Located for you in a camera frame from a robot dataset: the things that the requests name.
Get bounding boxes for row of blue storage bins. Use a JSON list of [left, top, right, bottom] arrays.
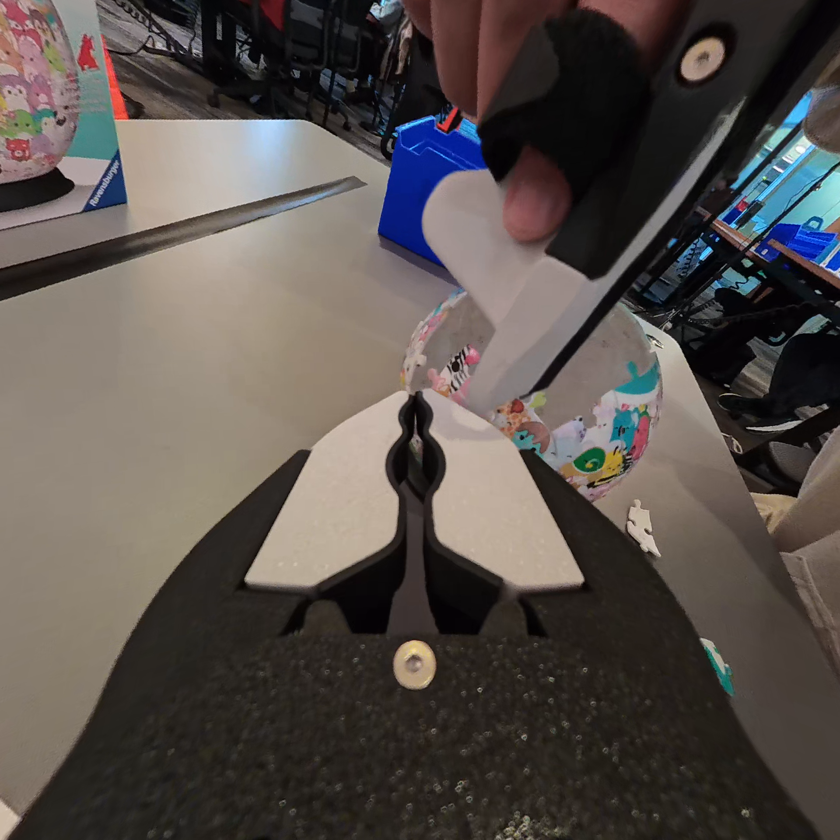
[[755, 217, 840, 271]]

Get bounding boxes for puzzle ball box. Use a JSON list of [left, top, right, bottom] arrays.
[[0, 0, 129, 232]]

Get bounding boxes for black shoe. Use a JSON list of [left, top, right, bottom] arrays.
[[718, 390, 821, 434]]

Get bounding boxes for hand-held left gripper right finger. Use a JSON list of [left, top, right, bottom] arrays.
[[419, 391, 585, 595]]

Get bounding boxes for teal puzzle piece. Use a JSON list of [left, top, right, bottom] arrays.
[[701, 638, 735, 697]]

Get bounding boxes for blue plastic bin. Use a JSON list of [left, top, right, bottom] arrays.
[[378, 113, 490, 269]]

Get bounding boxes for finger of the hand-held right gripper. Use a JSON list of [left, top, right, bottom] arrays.
[[422, 169, 632, 420]]

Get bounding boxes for black office chair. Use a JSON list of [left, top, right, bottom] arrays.
[[200, 0, 368, 132]]

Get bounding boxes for colourful puzzle ball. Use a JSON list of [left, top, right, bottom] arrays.
[[400, 287, 664, 503]]

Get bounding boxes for person's beige trouser leg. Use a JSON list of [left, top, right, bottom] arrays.
[[755, 427, 840, 664]]

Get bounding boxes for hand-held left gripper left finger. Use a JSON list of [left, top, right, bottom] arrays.
[[244, 392, 418, 595]]

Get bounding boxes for white puzzle piece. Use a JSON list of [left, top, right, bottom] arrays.
[[626, 500, 662, 557]]

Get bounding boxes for person's right hand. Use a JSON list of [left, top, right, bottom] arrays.
[[403, 0, 578, 244]]

